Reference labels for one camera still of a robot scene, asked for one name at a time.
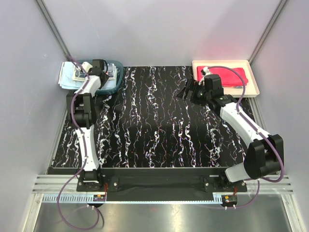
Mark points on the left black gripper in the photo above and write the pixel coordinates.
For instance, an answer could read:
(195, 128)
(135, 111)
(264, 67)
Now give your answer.
(105, 79)

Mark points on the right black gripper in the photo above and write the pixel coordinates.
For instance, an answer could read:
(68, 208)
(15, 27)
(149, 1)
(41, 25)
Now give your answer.
(191, 85)

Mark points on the red towel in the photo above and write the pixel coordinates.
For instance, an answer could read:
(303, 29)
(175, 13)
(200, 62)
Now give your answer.
(233, 77)

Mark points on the colourful bear print towel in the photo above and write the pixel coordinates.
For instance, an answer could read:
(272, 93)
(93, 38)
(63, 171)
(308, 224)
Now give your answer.
(233, 87)

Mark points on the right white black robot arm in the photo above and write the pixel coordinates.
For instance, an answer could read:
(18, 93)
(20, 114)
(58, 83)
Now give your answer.
(265, 152)

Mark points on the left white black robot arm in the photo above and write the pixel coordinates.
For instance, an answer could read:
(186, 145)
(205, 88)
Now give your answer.
(83, 116)

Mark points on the blue beige patterned towel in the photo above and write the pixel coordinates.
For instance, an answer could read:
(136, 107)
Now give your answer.
(79, 75)

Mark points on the teal plastic basket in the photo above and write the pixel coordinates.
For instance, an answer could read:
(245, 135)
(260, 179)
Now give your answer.
(90, 86)

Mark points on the light blue towel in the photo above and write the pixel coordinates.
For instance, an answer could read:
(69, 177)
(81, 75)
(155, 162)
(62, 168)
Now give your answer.
(66, 82)

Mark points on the cream plastic tray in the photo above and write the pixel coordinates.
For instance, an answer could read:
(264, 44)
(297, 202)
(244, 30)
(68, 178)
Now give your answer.
(251, 89)

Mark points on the black marble pattern mat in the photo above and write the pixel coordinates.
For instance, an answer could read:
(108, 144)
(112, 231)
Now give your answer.
(145, 125)

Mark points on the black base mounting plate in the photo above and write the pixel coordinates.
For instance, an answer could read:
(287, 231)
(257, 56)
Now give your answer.
(206, 179)

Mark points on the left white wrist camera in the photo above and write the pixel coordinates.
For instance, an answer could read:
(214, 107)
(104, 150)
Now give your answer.
(87, 66)

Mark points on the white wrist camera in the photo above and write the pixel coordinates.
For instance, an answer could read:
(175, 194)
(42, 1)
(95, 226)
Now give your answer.
(204, 73)
(87, 66)

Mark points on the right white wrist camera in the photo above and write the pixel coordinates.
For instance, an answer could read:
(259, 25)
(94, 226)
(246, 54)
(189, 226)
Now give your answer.
(204, 73)

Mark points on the left aluminium frame post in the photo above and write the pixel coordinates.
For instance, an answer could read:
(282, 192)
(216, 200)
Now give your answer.
(53, 28)

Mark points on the aluminium frame post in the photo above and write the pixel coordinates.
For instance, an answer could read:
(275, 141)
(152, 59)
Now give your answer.
(53, 28)
(271, 23)

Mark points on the aluminium rail with slots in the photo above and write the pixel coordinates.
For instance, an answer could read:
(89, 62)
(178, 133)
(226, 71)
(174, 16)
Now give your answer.
(49, 186)

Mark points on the right aluminium frame post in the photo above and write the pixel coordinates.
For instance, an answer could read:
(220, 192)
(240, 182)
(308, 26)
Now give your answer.
(271, 23)

